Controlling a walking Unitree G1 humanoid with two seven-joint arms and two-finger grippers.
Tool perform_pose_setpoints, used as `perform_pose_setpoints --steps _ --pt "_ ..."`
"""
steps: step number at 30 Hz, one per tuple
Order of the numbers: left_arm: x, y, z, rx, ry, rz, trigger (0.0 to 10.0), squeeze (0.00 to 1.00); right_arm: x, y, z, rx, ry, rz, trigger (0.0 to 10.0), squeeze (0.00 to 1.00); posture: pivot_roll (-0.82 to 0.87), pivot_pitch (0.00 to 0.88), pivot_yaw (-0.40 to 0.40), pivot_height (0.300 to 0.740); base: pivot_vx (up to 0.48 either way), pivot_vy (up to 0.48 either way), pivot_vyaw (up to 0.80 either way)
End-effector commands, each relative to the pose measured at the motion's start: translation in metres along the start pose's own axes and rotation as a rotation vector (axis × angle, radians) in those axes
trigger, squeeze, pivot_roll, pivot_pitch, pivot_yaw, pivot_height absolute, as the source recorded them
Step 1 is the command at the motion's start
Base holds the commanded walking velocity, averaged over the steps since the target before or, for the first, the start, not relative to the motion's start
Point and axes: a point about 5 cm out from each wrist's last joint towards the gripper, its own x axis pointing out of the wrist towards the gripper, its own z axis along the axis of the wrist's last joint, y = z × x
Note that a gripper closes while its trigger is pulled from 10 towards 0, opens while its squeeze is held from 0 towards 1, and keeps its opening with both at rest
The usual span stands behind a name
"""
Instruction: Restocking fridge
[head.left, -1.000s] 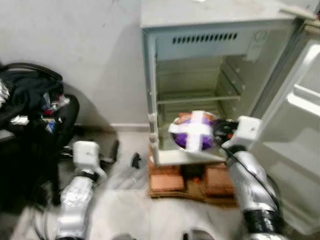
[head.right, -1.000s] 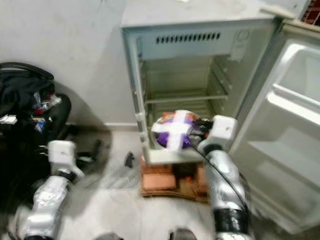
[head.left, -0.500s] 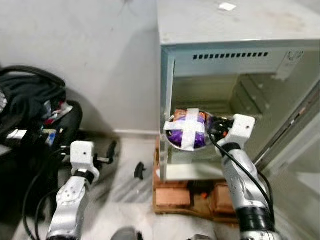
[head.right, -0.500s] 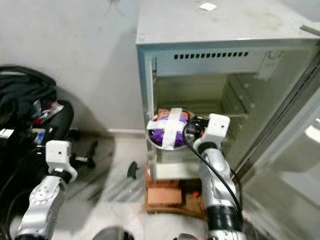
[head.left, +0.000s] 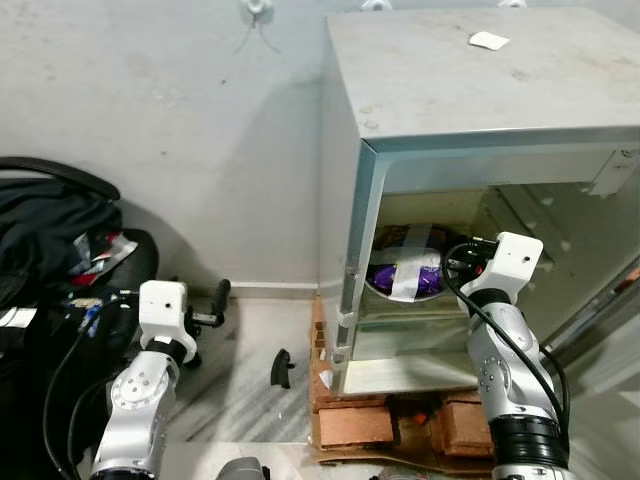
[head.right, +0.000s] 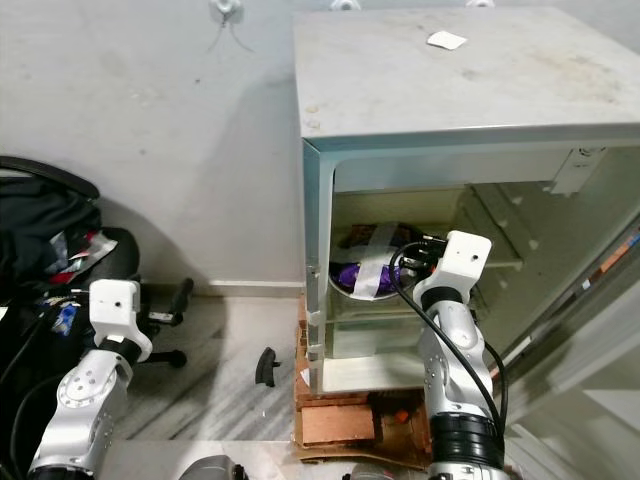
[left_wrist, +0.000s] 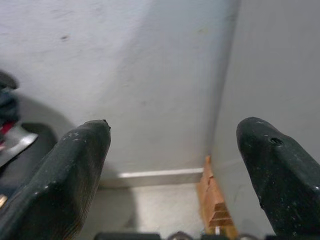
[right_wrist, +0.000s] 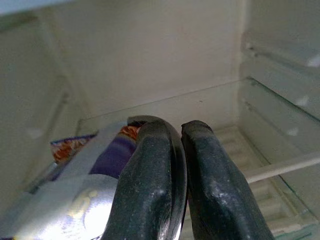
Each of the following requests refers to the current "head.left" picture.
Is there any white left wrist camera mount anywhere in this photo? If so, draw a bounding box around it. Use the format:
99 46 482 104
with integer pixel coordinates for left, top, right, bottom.
138 281 199 346

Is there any black curved plastic piece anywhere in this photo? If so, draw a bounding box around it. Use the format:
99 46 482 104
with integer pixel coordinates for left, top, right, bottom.
270 349 296 389

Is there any grey mini fridge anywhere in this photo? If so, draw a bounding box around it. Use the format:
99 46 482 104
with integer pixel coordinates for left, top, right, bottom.
318 8 640 401

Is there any large red brick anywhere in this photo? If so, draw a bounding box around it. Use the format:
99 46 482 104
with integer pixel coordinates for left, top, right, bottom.
318 400 396 448

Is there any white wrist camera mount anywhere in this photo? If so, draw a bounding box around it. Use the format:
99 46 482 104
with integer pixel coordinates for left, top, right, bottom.
487 232 545 296
138 281 199 346

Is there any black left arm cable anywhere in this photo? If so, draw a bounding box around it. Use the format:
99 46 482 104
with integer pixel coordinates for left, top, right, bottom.
40 320 141 480

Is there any grey red packet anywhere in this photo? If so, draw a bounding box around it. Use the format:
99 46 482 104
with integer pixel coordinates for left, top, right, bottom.
72 230 139 276

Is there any small red brick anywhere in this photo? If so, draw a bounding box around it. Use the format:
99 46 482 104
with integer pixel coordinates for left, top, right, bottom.
440 395 493 456

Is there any glass fridge shelf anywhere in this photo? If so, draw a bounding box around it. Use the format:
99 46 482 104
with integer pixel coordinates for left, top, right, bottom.
355 290 481 331

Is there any grey fridge door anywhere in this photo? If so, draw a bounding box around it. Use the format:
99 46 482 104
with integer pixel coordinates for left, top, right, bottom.
545 265 640 480

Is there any grey robot leg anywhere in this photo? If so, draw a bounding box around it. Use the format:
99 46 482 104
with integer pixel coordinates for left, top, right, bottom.
215 457 271 480

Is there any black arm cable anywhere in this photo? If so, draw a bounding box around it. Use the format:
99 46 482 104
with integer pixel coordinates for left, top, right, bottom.
440 240 571 421
40 320 141 480

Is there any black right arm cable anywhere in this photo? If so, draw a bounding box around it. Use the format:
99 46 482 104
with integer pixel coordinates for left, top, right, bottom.
440 240 571 421

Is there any black office chair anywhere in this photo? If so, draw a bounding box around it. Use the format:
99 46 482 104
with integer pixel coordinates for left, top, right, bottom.
0 155 161 480

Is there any white wall hook with wires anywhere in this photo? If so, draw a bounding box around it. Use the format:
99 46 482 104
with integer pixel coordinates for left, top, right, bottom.
236 0 283 53

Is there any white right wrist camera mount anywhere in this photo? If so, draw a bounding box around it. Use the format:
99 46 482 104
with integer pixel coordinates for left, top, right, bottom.
487 232 545 296

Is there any purple snack packet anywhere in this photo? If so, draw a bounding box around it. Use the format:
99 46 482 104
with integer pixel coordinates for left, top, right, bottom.
368 225 448 303

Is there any white paper slip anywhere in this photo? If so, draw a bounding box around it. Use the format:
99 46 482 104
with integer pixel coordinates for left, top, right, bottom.
468 32 511 51

